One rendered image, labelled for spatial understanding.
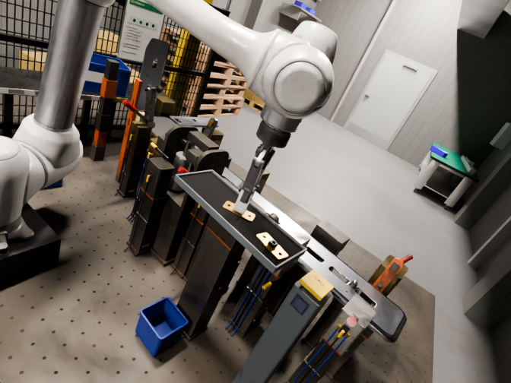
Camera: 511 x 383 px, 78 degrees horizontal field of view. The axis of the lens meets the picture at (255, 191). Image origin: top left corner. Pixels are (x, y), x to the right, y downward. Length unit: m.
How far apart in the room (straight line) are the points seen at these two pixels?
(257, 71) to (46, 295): 0.89
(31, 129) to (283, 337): 0.89
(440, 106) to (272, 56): 8.56
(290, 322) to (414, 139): 8.44
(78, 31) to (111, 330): 0.81
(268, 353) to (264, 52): 0.67
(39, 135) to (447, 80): 8.59
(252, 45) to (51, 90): 0.67
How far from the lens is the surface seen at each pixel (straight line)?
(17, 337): 1.06
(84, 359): 1.02
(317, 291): 0.71
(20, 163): 1.01
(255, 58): 0.51
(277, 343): 0.83
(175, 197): 1.13
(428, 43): 9.10
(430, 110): 8.99
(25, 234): 1.13
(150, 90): 1.34
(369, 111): 9.09
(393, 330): 1.06
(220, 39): 0.54
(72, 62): 1.01
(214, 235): 0.83
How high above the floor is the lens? 1.58
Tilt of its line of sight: 27 degrees down
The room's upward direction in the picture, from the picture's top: 25 degrees clockwise
